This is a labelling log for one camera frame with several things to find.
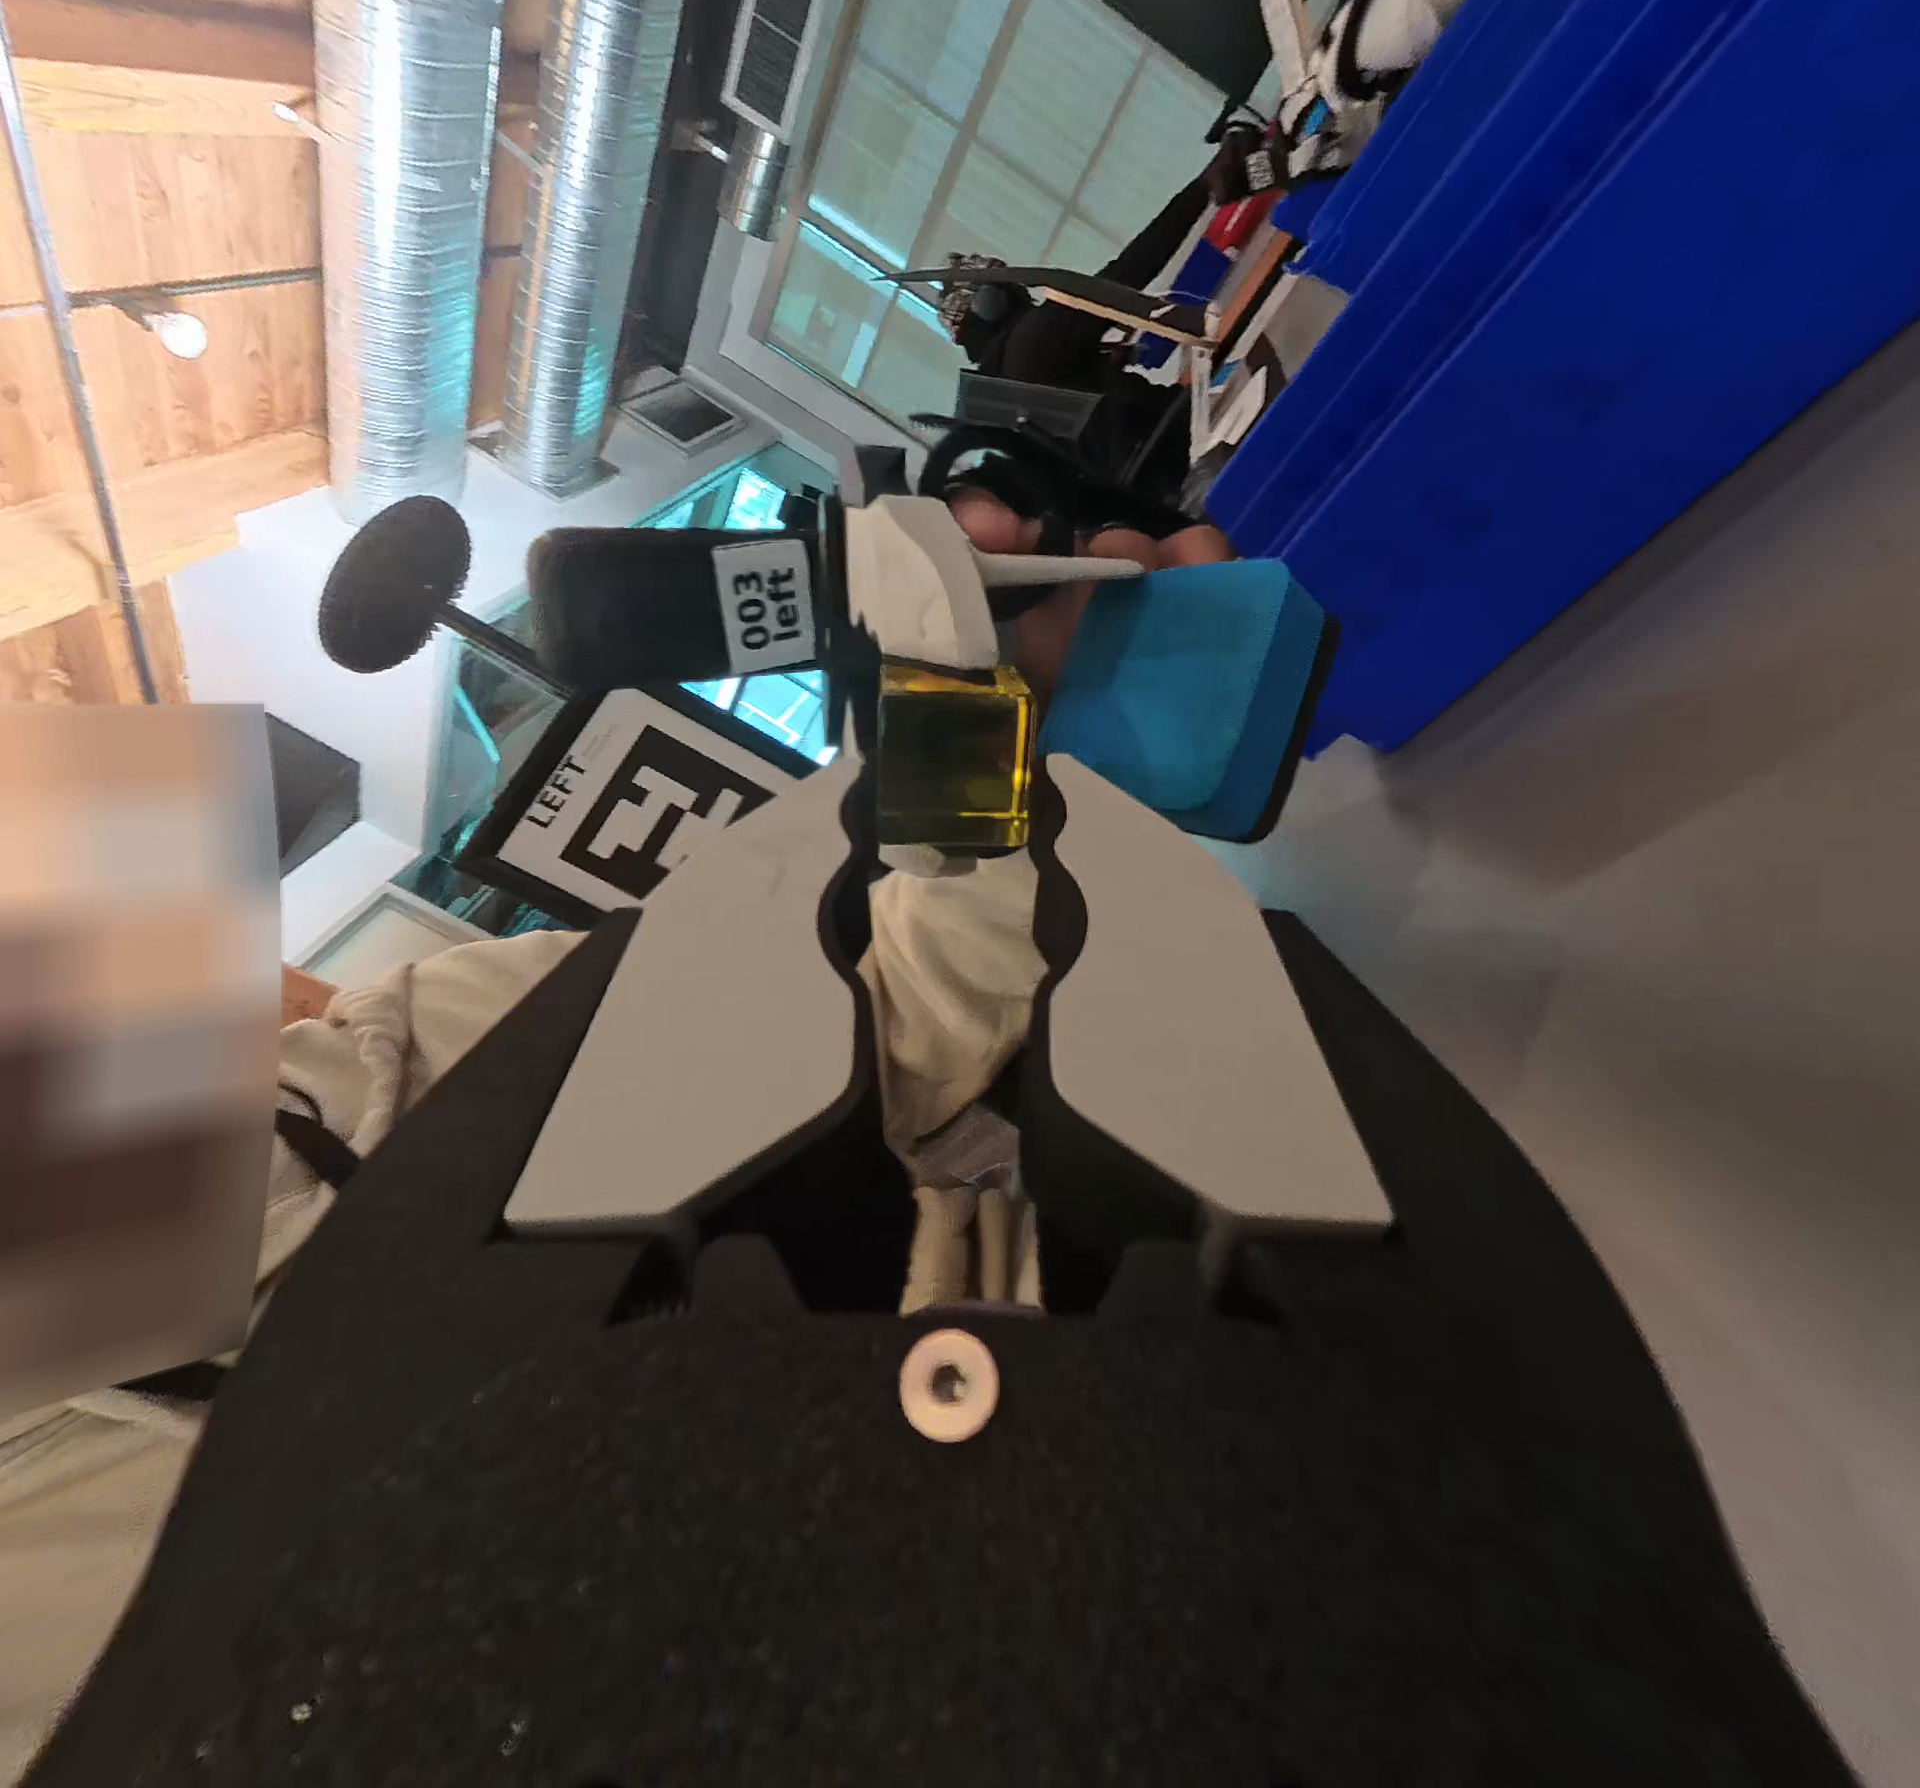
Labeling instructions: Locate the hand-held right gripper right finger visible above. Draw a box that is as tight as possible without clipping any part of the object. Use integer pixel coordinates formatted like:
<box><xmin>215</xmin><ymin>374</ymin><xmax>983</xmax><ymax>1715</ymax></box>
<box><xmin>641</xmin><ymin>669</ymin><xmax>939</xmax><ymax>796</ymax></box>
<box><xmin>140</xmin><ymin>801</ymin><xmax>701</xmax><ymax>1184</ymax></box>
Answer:
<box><xmin>1017</xmin><ymin>752</ymin><xmax>1399</xmax><ymax>1314</ymax></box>

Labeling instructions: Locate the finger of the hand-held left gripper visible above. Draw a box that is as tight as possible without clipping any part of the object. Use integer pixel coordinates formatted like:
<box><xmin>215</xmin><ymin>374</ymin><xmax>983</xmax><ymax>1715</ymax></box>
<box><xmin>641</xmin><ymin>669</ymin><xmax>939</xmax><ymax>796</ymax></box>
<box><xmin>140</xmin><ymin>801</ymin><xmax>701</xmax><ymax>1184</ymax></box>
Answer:
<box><xmin>841</xmin><ymin>489</ymin><xmax>1004</xmax><ymax>675</ymax></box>

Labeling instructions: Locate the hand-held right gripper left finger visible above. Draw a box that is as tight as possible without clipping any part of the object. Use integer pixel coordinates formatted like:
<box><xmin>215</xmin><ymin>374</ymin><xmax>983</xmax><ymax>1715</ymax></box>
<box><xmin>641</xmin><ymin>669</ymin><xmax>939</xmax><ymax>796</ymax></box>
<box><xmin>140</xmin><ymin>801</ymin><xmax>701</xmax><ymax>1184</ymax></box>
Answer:
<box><xmin>503</xmin><ymin>752</ymin><xmax>906</xmax><ymax>1314</ymax></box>

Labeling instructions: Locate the yellow transparent cube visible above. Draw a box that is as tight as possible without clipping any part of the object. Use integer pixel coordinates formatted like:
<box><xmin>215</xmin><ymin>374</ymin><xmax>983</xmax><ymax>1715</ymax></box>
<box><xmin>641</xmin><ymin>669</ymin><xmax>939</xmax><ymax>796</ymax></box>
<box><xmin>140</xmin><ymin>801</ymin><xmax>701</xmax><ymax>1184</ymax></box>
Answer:
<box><xmin>875</xmin><ymin>662</ymin><xmax>1042</xmax><ymax>855</ymax></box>

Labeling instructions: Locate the blue whiteboard eraser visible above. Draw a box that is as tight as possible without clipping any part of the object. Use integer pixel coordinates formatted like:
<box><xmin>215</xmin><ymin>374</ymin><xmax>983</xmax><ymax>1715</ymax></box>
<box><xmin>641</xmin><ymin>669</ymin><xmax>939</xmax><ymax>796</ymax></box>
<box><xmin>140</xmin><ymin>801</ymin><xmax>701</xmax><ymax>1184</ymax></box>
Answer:
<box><xmin>1038</xmin><ymin>557</ymin><xmax>1340</xmax><ymax>846</ymax></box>

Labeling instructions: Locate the blue plastic bin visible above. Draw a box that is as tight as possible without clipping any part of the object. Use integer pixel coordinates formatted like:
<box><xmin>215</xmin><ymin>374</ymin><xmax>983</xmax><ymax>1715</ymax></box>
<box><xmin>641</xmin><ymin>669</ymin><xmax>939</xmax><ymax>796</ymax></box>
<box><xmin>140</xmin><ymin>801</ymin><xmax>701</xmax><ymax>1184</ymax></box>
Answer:
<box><xmin>1200</xmin><ymin>0</ymin><xmax>1920</xmax><ymax>758</ymax></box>

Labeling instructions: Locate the grey desk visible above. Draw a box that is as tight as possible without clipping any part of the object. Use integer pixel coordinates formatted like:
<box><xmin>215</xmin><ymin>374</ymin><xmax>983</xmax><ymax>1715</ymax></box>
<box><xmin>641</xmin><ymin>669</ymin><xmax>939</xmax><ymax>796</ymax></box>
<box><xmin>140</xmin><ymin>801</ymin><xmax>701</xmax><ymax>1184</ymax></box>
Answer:
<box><xmin>1170</xmin><ymin>331</ymin><xmax>1920</xmax><ymax>1788</ymax></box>

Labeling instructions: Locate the person's left hand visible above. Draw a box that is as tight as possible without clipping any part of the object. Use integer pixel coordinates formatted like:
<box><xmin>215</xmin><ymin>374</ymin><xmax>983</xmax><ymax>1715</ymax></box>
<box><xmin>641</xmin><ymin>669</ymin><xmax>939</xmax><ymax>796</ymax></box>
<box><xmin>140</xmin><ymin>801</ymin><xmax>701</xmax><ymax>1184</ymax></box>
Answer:
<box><xmin>953</xmin><ymin>489</ymin><xmax>1249</xmax><ymax>688</ymax></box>

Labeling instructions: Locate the framed tag poster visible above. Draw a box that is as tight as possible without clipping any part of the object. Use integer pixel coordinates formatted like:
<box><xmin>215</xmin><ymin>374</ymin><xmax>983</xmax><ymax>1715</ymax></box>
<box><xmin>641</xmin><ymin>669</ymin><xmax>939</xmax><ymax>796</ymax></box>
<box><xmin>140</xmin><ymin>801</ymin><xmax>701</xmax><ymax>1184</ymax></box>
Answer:
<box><xmin>454</xmin><ymin>683</ymin><xmax>824</xmax><ymax>923</ymax></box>

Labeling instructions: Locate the black round disc stand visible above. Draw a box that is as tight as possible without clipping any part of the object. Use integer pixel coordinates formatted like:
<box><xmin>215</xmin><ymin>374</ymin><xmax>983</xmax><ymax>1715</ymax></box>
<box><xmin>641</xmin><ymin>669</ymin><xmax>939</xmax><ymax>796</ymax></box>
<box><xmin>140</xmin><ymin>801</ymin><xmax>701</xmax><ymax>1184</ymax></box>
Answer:
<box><xmin>314</xmin><ymin>492</ymin><xmax>564</xmax><ymax>688</ymax></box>

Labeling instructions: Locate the black speaker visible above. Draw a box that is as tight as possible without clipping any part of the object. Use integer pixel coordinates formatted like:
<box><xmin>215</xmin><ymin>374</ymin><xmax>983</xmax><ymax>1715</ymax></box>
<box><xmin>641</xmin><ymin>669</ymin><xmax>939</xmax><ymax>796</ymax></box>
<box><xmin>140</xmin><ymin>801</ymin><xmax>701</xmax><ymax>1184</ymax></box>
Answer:
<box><xmin>270</xmin><ymin>714</ymin><xmax>363</xmax><ymax>875</ymax></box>

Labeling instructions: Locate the white air vent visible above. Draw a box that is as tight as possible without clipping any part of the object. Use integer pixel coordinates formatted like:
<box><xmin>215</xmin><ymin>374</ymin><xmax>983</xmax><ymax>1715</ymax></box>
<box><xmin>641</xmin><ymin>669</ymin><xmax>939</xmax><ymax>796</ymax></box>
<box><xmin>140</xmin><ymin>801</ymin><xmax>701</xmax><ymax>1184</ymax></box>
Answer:
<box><xmin>720</xmin><ymin>0</ymin><xmax>859</xmax><ymax>147</ymax></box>

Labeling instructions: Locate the silver ventilation duct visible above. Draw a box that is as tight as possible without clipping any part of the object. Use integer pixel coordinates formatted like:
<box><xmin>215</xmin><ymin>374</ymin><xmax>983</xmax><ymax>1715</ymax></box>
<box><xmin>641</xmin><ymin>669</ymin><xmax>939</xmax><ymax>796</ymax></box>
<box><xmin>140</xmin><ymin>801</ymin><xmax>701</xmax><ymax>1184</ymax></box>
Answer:
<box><xmin>306</xmin><ymin>0</ymin><xmax>521</xmax><ymax>530</ymax></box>
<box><xmin>494</xmin><ymin>0</ymin><xmax>708</xmax><ymax>492</ymax></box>

